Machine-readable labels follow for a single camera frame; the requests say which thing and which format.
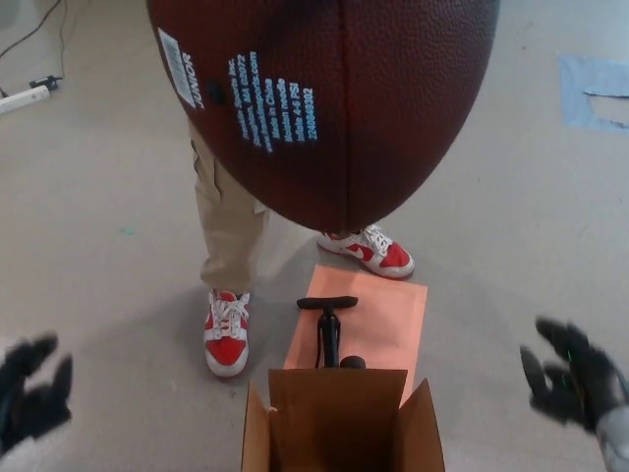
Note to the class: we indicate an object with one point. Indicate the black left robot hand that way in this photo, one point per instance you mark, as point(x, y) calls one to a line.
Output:
point(37, 393)

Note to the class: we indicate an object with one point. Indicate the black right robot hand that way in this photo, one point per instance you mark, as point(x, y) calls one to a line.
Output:
point(585, 378)

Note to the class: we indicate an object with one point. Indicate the brown junior football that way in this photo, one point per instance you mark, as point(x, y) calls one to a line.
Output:
point(344, 98)

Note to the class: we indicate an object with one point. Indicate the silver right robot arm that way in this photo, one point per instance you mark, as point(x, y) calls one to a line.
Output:
point(616, 440)

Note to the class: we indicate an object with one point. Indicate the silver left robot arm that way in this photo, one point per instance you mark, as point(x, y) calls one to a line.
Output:
point(24, 457)

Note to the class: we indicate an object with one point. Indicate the person's right red white sneaker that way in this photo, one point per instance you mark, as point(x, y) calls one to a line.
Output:
point(226, 344)

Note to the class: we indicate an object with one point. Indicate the person's red white sneaker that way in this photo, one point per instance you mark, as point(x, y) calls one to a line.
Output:
point(226, 344)
point(383, 253)

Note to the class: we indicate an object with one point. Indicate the person's left red white sneaker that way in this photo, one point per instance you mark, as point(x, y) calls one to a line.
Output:
point(383, 253)

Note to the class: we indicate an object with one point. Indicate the person in khaki trousers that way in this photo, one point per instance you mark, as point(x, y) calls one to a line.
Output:
point(221, 221)

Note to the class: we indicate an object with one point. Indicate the brown cardboard box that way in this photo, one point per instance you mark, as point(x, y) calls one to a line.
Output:
point(344, 418)

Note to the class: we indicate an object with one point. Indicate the black hand air pump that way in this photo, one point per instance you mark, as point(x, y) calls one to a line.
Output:
point(328, 334)

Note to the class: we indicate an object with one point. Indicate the blue torn floor sheet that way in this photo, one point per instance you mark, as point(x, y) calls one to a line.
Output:
point(572, 98)

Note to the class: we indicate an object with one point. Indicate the white power strip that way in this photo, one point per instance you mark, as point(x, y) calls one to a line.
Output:
point(22, 98)

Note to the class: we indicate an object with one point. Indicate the black power adapter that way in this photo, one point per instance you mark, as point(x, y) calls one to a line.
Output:
point(46, 82)

